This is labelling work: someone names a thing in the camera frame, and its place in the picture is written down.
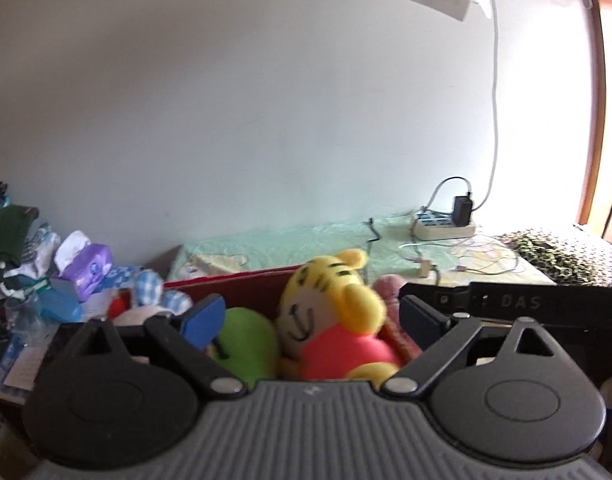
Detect camouflage blanket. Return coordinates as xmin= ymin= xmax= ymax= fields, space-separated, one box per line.
xmin=500 ymin=224 xmax=612 ymax=286

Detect pink plush toy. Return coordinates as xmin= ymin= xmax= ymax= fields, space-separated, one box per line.
xmin=372 ymin=274 xmax=421 ymax=360

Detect purple tissue pack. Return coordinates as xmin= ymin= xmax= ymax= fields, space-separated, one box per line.
xmin=49 ymin=231 xmax=113 ymax=302

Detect white plush bunny plaid ears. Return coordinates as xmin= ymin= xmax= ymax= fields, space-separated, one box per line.
xmin=106 ymin=270 xmax=193 ymax=326

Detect black plug adapter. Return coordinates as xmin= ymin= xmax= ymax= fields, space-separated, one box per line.
xmin=451 ymin=194 xmax=473 ymax=226

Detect red cardboard box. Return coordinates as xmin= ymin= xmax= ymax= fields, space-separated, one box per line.
xmin=120 ymin=264 xmax=418 ymax=366

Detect yellow green cartoon bedsheet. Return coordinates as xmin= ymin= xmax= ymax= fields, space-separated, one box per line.
xmin=167 ymin=216 xmax=553 ymax=286

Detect green frog plush toy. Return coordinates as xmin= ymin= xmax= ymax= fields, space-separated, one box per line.
xmin=208 ymin=307 xmax=281 ymax=388

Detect clear plastic cup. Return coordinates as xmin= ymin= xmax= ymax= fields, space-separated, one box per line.
xmin=4 ymin=292 xmax=48 ymax=346

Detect blue glasses case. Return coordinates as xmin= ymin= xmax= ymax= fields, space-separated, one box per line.
xmin=38 ymin=289 xmax=82 ymax=323

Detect white usb cable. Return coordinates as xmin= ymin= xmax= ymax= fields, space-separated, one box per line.
xmin=427 ymin=0 xmax=502 ymax=214

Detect white usb charger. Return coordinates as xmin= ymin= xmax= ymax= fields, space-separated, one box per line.
xmin=414 ymin=258 xmax=436 ymax=278

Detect yellow tiger plush toy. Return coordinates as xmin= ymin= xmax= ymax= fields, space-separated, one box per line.
xmin=275 ymin=248 xmax=402 ymax=387

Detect printed paper sheets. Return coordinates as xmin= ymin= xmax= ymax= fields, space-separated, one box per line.
xmin=2 ymin=299 xmax=118 ymax=391

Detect white power strip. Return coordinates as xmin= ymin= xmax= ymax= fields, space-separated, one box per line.
xmin=411 ymin=210 xmax=476 ymax=240

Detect blue checkered cloth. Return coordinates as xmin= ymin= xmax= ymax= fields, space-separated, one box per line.
xmin=0 ymin=266 xmax=141 ymax=404

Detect green white clothing pile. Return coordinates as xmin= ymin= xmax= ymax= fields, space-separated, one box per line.
xmin=0 ymin=205 xmax=62 ymax=307

